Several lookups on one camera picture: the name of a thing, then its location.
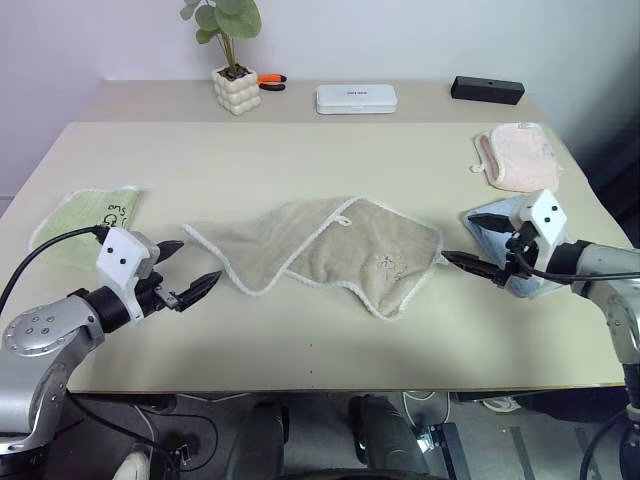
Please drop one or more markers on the dark rounded shape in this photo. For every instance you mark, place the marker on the dark rounded shape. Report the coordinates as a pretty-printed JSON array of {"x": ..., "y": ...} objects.
[
  {"x": 385, "y": 435},
  {"x": 260, "y": 440}
]

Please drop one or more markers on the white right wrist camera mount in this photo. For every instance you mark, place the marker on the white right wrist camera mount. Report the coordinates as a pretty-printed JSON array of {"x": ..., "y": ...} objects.
[{"x": 545, "y": 215}]

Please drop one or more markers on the pink cloth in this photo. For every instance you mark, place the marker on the pink cloth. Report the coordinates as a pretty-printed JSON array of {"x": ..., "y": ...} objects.
[{"x": 520, "y": 160}]

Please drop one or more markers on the green cloth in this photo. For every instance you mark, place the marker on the green cloth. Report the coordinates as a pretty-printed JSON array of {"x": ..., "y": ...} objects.
[{"x": 75, "y": 210}]

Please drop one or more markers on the white shoe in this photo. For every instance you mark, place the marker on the white shoe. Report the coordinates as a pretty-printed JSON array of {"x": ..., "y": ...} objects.
[{"x": 500, "y": 404}]

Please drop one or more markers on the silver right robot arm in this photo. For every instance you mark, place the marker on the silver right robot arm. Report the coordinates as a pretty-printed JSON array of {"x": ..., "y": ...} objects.
[{"x": 607, "y": 280}]

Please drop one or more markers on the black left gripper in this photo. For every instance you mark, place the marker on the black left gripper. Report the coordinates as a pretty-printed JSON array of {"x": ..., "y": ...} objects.
[{"x": 152, "y": 297}]

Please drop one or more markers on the beige towel with white trim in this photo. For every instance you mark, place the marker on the beige towel with white trim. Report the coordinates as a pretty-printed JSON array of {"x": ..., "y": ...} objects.
[{"x": 350, "y": 250}]

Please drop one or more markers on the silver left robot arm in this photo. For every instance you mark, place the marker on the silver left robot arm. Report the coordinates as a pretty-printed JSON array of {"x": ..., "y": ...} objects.
[{"x": 55, "y": 325}]

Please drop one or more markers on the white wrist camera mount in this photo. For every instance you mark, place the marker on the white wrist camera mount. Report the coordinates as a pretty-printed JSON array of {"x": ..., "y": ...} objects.
[
  {"x": 545, "y": 215},
  {"x": 120, "y": 252}
]

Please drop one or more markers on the orange and black pliers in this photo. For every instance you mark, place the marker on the orange and black pliers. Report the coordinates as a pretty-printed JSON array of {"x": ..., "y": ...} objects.
[{"x": 270, "y": 79}]

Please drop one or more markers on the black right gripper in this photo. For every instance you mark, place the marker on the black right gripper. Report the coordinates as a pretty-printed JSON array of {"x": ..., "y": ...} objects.
[{"x": 520, "y": 250}]

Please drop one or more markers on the white bubble plant pot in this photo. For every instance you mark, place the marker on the white bubble plant pot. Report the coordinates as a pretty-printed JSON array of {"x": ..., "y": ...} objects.
[{"x": 237, "y": 95}]

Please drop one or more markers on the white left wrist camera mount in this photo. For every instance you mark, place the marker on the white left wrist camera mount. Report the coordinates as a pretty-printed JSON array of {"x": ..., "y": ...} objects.
[{"x": 120, "y": 252}]

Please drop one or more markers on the blue cloth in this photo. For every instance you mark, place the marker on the blue cloth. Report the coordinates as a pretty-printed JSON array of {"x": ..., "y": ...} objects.
[{"x": 492, "y": 246}]

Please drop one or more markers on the black metal bracket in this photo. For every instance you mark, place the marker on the black metal bracket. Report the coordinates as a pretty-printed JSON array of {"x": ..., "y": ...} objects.
[{"x": 447, "y": 445}]

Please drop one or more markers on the white flat case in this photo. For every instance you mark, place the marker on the white flat case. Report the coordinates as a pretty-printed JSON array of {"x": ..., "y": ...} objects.
[{"x": 356, "y": 99}]

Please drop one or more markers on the black rectangular box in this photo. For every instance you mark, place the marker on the black rectangular box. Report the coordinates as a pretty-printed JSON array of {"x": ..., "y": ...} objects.
[{"x": 487, "y": 90}]

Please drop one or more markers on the green leafy plant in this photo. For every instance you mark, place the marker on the green leafy plant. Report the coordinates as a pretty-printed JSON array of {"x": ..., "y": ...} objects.
[{"x": 227, "y": 17}]

